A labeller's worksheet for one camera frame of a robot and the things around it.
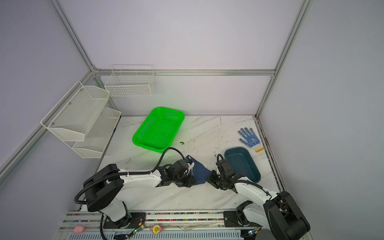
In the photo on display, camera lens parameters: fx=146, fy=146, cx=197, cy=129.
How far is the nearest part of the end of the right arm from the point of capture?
25.1 inches

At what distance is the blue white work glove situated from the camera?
103cm

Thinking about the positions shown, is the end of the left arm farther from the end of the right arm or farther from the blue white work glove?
the blue white work glove

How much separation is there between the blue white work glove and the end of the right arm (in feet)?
1.26
